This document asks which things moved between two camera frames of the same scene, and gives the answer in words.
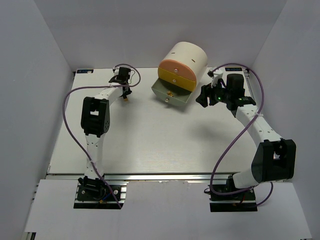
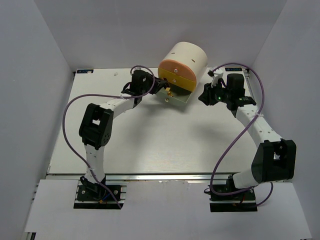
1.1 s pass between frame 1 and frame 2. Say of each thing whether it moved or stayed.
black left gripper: moved
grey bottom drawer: stayed
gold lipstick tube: stayed
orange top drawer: stayed
